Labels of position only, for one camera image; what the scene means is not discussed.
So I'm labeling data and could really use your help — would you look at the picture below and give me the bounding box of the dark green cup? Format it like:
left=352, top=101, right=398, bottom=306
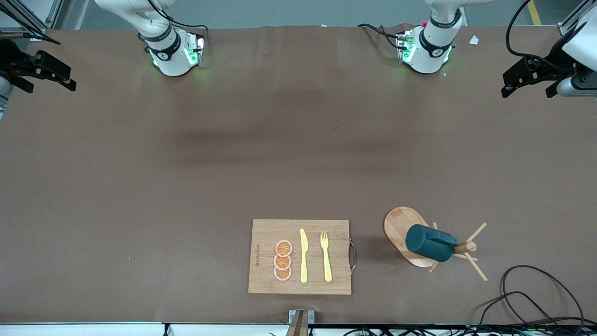
left=405, top=224, right=458, bottom=263

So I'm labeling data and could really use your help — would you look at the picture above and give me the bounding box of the silver arm base connector block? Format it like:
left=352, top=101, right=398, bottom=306
left=184, top=32, right=206, bottom=67
left=396, top=30, right=417, bottom=64

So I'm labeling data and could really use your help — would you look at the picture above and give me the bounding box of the wooden mug tree stand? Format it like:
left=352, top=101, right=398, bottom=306
left=383, top=206, right=489, bottom=282

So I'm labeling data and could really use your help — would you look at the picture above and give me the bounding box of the brown table cover mat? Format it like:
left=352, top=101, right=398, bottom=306
left=0, top=24, right=597, bottom=325

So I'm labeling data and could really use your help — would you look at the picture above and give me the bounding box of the yellow plastic fork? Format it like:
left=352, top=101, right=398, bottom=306
left=320, top=231, right=333, bottom=283

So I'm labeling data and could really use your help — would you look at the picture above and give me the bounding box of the yellow plastic knife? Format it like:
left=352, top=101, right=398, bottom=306
left=299, top=228, right=309, bottom=284

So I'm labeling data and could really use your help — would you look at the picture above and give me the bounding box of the aluminium frame profile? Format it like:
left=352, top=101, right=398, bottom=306
left=0, top=0, right=63, bottom=42
left=557, top=0, right=597, bottom=37

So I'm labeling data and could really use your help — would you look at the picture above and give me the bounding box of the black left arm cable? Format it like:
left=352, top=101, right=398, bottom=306
left=506, top=0, right=567, bottom=70

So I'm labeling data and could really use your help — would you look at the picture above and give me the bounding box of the black arm base cable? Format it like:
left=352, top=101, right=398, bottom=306
left=148, top=0, right=209, bottom=33
left=357, top=22, right=403, bottom=42

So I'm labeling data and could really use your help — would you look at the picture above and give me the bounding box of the grey metal bracket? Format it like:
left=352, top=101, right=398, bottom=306
left=288, top=309, right=315, bottom=324

